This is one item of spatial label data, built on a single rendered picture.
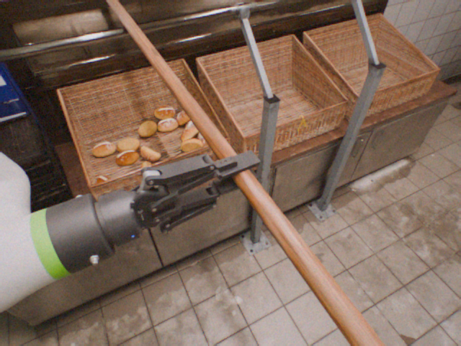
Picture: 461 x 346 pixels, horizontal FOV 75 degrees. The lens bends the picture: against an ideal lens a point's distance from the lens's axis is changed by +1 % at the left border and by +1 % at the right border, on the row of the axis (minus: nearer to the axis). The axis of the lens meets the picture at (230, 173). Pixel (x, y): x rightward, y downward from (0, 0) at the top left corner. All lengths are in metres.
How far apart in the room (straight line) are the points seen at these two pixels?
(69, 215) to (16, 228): 0.06
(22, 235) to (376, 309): 1.58
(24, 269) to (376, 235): 1.78
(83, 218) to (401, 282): 1.67
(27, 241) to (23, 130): 0.93
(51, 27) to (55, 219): 1.03
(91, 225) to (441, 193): 2.19
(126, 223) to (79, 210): 0.06
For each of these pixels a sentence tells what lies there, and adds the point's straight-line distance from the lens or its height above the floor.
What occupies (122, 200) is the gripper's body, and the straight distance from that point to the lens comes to 0.42.
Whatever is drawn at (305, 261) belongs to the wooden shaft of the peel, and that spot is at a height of 1.19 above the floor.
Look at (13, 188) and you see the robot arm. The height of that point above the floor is 1.21.
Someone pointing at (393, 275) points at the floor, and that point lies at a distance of 1.87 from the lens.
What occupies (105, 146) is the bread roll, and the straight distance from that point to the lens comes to 1.41.
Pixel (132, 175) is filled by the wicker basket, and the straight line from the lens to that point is 1.14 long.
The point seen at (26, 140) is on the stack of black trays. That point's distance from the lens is 1.27.
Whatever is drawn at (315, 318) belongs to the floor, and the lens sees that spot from 1.64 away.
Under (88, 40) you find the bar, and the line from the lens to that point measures 0.97.
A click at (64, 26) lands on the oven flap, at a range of 1.38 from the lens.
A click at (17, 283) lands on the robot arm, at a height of 1.19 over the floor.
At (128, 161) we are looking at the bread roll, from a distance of 1.34.
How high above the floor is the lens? 1.53
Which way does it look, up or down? 48 degrees down
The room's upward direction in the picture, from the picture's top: straight up
